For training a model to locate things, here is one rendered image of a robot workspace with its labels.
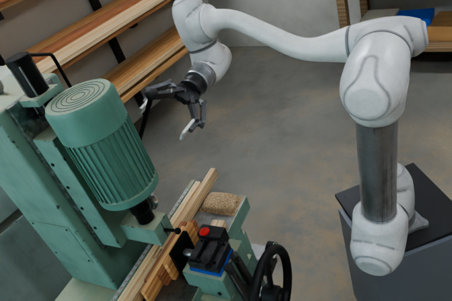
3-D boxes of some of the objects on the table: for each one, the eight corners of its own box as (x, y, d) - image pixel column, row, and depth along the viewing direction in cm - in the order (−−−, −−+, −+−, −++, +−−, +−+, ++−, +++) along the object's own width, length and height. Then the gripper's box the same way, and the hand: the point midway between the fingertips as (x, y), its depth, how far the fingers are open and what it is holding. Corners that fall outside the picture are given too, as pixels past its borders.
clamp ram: (199, 277, 118) (190, 258, 113) (178, 273, 121) (168, 254, 117) (212, 252, 124) (203, 233, 119) (192, 248, 128) (183, 230, 123)
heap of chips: (233, 216, 135) (231, 208, 133) (198, 211, 142) (195, 203, 140) (243, 197, 141) (241, 189, 139) (209, 193, 148) (206, 185, 146)
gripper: (225, 111, 128) (195, 154, 113) (159, 72, 130) (120, 110, 115) (233, 95, 123) (202, 138, 108) (163, 55, 124) (124, 92, 109)
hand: (162, 121), depth 112 cm, fingers open, 13 cm apart
